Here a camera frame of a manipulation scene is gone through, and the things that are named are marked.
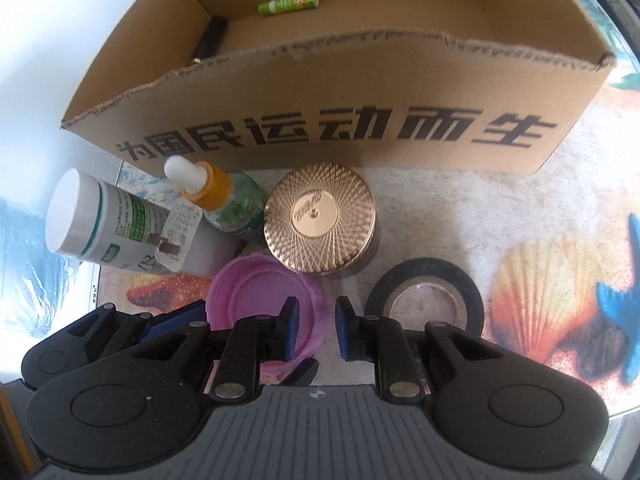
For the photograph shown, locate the gold lid jar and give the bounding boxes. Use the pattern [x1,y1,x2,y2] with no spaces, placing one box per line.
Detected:
[263,161,381,278]

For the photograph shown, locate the black cylindrical tube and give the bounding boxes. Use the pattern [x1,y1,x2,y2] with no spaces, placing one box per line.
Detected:
[187,16,230,66]

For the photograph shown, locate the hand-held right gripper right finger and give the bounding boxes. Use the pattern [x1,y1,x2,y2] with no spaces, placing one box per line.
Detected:
[335,296,507,402]

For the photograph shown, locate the green lip balm tube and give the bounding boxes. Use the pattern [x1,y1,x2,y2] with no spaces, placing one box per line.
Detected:
[257,0,321,16]

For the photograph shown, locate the black tape roll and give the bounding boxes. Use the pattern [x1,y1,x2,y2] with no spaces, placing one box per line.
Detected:
[364,257,485,338]

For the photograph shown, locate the green dropper bottle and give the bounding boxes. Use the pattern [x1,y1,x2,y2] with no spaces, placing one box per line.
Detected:
[164,155,271,243]

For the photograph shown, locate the brown cardboard box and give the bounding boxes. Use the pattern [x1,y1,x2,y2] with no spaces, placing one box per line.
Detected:
[60,0,617,177]

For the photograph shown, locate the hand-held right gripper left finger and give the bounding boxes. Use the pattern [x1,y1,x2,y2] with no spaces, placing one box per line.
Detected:
[131,296,301,402]

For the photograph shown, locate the blue wrapped bundle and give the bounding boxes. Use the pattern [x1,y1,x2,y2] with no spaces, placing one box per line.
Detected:
[0,197,98,341]

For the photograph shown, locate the purple plastic lid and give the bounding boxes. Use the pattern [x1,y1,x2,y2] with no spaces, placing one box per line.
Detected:
[206,254,331,381]

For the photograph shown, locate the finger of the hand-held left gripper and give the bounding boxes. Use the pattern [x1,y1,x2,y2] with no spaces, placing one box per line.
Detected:
[64,300,207,357]

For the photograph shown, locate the white pill bottle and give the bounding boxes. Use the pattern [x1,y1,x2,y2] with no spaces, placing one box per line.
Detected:
[45,169,173,276]

